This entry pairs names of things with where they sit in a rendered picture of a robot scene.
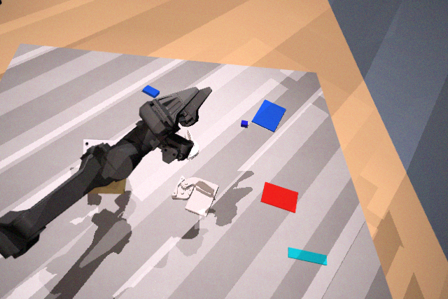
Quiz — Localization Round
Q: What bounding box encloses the teal flat bar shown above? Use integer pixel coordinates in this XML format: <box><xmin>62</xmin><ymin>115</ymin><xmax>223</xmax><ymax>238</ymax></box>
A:
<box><xmin>288</xmin><ymin>248</ymin><xmax>327</xmax><ymax>265</ymax></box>

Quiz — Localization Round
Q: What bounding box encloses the blue flat block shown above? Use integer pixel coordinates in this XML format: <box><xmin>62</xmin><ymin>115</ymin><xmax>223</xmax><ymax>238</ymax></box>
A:
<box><xmin>143</xmin><ymin>85</ymin><xmax>160</xmax><ymax>98</ymax></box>

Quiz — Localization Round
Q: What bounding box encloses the red flat plate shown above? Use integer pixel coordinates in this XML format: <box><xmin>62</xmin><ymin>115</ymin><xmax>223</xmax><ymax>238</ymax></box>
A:
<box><xmin>261</xmin><ymin>182</ymin><xmax>298</xmax><ymax>213</ymax></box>

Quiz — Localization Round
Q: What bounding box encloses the blue square plate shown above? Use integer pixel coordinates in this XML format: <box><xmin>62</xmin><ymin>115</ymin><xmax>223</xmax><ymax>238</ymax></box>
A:
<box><xmin>252</xmin><ymin>100</ymin><xmax>286</xmax><ymax>132</ymax></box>

